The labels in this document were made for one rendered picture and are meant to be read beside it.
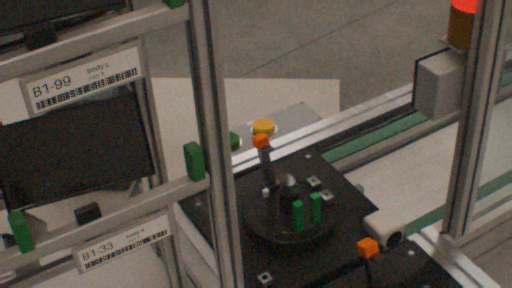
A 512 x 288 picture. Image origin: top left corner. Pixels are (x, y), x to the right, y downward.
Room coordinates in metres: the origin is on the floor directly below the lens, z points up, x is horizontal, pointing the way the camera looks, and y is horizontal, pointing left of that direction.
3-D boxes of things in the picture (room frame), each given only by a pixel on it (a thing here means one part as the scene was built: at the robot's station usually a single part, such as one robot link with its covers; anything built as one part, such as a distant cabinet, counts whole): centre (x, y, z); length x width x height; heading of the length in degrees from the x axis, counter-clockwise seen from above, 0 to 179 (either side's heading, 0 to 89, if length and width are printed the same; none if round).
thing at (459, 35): (0.72, -0.26, 1.28); 0.05 x 0.05 x 0.05
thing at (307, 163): (0.73, -0.04, 0.96); 0.24 x 0.24 x 0.02; 29
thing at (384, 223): (0.69, -0.17, 0.97); 0.05 x 0.05 x 0.04; 29
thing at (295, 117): (0.96, -0.01, 0.93); 0.21 x 0.07 x 0.06; 119
